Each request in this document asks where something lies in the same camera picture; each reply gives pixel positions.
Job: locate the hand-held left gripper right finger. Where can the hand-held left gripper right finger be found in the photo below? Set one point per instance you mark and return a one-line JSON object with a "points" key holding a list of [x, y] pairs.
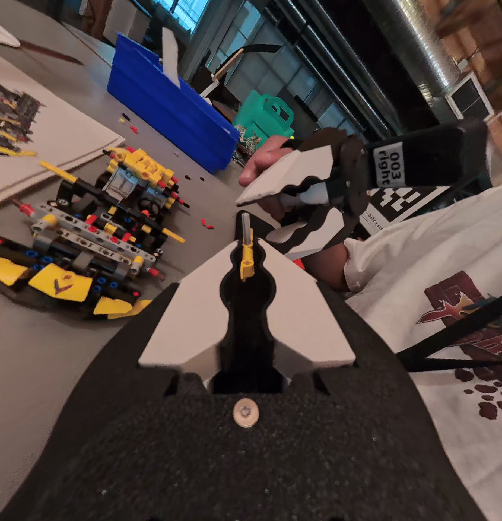
{"points": [[312, 321]]}

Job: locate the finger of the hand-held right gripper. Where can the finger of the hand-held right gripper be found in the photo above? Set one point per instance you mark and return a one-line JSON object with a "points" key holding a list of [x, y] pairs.
{"points": [[291, 171], [316, 232]]}

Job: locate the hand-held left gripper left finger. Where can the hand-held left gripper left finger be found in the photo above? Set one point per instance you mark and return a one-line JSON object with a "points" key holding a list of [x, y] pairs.
{"points": [[186, 321]]}

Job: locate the yellow lego connector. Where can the yellow lego connector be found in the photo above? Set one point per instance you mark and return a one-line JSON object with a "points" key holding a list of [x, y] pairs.
{"points": [[247, 260]]}

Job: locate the partly built lego car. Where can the partly built lego car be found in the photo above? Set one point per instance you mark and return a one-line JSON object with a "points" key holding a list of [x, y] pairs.
{"points": [[92, 240]]}

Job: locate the scattered tiny lego bits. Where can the scattered tiny lego bits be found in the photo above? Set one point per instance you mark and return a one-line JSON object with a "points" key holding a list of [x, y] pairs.
{"points": [[133, 129]]}

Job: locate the person's right hand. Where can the person's right hand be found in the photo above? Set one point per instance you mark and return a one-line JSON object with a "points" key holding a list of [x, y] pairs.
{"points": [[263, 158]]}

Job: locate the black framed marker sign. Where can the black framed marker sign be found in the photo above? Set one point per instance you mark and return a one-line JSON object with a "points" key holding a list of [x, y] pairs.
{"points": [[401, 203]]}

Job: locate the teal felt bag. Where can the teal felt bag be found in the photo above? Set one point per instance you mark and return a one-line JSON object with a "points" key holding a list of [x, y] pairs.
{"points": [[263, 114]]}

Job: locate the white printed t-shirt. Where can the white printed t-shirt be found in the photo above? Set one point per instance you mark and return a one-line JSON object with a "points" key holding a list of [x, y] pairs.
{"points": [[397, 252]]}

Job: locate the wooden book stand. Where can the wooden book stand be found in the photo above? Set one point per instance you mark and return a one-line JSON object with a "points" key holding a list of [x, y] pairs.
{"points": [[228, 65], [0, 34]]}

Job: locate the blue plastic bin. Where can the blue plastic bin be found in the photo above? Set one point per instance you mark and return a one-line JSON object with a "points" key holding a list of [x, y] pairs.
{"points": [[173, 110]]}

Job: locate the white paper card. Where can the white paper card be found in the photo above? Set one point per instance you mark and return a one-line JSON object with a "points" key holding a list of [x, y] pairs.
{"points": [[169, 57]]}

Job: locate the paned window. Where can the paned window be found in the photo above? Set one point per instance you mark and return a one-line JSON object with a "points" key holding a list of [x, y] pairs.
{"points": [[181, 12]]}

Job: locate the open instruction booklet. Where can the open instruction booklet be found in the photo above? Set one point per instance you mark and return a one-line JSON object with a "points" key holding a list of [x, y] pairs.
{"points": [[72, 134]]}

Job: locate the silver ventilation duct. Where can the silver ventilation duct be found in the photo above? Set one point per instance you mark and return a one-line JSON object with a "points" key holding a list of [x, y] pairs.
{"points": [[409, 44]]}

